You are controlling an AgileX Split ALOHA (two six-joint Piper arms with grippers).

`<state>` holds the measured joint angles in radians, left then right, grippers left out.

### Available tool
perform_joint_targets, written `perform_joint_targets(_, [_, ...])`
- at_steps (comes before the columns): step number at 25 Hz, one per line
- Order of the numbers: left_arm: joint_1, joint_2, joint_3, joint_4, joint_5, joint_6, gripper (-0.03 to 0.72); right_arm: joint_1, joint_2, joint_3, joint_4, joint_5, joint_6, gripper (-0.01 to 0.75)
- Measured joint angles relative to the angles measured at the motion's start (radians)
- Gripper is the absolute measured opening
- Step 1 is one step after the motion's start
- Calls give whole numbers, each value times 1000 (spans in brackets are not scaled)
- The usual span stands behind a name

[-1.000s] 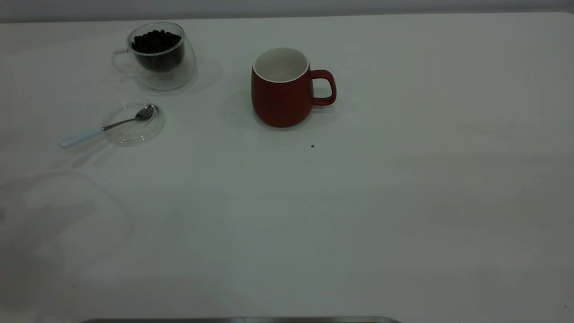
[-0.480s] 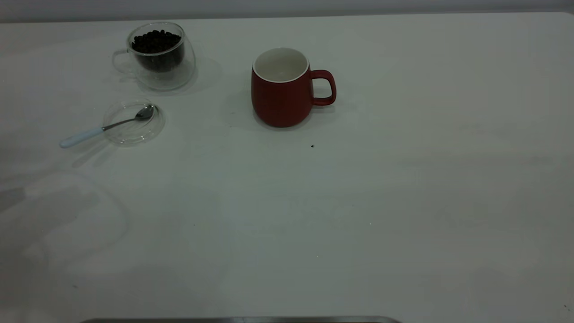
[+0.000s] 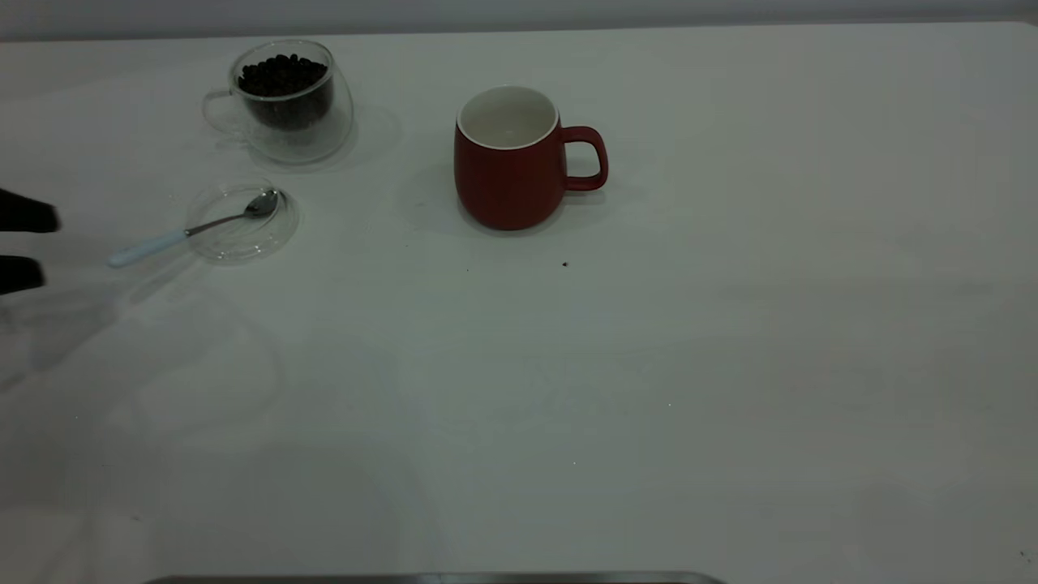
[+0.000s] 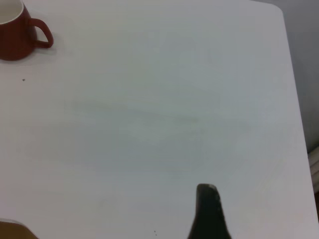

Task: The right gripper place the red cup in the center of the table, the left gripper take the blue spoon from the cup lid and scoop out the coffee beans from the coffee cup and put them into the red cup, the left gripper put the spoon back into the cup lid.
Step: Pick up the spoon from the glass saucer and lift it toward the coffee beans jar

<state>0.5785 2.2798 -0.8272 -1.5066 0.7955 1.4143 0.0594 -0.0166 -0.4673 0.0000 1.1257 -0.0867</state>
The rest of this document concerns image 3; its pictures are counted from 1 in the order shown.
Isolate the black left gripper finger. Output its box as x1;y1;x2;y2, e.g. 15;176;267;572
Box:
0;255;45;295
0;188;61;234

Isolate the clear glass saucer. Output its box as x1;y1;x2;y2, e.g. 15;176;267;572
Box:
187;180;301;264

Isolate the dark coffee beans pile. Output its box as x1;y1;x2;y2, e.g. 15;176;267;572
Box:
238;54;333;131

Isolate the clear double-wall glass cup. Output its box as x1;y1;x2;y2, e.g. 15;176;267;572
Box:
203;39;355;167

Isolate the metal spoon light-blue handle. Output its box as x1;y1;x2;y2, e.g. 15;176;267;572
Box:
108;190;281;269

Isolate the red ceramic mug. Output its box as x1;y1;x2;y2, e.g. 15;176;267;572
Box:
453;85;609;231

